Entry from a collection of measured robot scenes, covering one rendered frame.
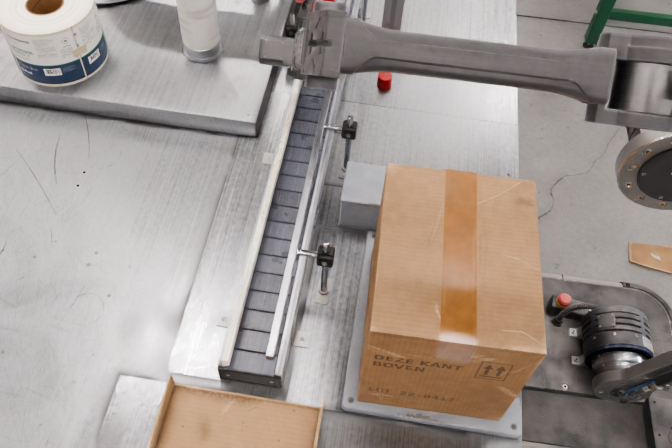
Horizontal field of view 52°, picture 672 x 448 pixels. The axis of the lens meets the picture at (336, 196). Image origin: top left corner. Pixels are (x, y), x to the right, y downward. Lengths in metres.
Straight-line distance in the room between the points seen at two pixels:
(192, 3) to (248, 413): 0.84
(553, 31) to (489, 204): 2.25
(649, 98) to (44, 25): 1.17
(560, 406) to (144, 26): 1.42
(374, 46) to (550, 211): 1.85
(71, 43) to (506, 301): 1.04
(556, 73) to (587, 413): 1.30
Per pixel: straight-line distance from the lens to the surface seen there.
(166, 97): 1.56
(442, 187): 1.10
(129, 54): 1.68
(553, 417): 1.94
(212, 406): 1.22
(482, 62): 0.80
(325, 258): 1.18
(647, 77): 0.83
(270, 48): 1.32
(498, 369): 1.03
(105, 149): 1.56
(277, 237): 1.31
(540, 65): 0.81
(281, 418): 1.20
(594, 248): 2.55
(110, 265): 1.38
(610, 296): 2.16
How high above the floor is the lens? 1.97
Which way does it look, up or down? 53 degrees down
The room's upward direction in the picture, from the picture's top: 4 degrees clockwise
